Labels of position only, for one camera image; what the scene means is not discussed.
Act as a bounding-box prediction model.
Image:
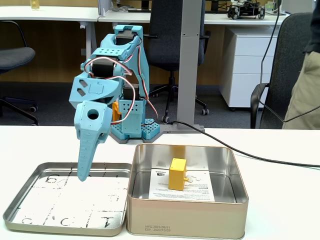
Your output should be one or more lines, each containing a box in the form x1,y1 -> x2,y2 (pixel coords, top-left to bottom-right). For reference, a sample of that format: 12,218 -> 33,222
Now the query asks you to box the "yellow lego block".
168,157 -> 190,191

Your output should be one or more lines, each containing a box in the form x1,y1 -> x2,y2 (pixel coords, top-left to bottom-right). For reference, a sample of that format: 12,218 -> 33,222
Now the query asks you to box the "orange printed clamp part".
111,101 -> 123,123

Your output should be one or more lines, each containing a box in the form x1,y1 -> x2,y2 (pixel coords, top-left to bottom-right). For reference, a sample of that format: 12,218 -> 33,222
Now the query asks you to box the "silver tin lid with numbers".
2,162 -> 133,237

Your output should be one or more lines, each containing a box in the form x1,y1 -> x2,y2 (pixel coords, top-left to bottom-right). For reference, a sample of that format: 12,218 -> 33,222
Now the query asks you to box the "long white desk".
97,9 -> 291,26

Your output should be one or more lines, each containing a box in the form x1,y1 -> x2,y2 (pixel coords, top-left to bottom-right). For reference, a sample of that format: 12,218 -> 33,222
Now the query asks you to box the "grey desk divider panel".
97,0 -> 112,17

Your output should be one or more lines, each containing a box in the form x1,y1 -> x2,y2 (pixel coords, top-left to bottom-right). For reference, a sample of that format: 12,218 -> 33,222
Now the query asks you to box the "dark fabric office chair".
143,0 -> 211,124

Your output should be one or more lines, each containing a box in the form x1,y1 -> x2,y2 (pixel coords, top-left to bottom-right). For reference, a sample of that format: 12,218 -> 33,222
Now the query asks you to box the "white desk with white leg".
0,6 -> 101,68

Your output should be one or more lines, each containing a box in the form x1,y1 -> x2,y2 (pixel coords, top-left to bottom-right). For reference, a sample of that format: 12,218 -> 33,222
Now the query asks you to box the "white printed paper label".
148,167 -> 216,202

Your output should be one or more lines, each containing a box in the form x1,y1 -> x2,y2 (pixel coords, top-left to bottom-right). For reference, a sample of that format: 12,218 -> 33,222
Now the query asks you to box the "grey desk leg column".
176,0 -> 206,126

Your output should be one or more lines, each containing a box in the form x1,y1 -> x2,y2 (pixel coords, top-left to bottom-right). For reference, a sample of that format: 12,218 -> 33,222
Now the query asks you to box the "gold square tin box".
126,143 -> 250,240

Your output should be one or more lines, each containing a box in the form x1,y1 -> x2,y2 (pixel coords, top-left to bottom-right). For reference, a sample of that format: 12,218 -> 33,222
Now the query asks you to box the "white drawer cabinet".
219,26 -> 278,112

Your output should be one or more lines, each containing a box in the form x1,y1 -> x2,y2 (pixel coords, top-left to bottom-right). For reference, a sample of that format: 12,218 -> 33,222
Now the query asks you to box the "wheeled mobile robot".
226,0 -> 266,20

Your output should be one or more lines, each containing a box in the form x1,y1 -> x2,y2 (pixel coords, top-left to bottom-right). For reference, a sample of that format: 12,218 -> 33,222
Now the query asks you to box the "grey mesh office chair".
250,12 -> 313,130

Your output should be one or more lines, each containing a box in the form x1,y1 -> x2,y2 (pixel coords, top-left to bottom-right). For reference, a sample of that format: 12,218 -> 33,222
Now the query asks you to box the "person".
282,0 -> 320,130

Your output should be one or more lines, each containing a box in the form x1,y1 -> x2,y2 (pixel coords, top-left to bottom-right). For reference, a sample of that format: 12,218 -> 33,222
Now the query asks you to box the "red white black servo cable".
83,44 -> 141,125
136,43 -> 159,126

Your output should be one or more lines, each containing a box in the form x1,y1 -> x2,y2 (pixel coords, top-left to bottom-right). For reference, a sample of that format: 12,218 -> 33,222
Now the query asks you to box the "black office chair thin frame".
0,20 -> 40,127

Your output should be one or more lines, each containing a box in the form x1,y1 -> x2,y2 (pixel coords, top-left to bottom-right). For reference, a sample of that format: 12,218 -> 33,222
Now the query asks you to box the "thick black cable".
169,120 -> 320,168

